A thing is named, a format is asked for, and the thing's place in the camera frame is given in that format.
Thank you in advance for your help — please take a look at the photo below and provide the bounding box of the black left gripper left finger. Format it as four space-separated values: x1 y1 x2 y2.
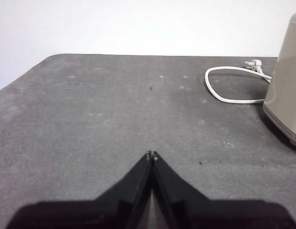
6 150 153 229

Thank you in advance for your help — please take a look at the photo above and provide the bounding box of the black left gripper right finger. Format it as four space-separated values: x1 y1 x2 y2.
152 151 295 229

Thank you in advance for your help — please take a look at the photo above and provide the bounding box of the cream toaster with chrome top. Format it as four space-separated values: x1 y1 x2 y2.
262 11 296 150

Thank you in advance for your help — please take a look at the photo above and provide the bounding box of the white power cable with plug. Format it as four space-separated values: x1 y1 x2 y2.
204 59 273 104

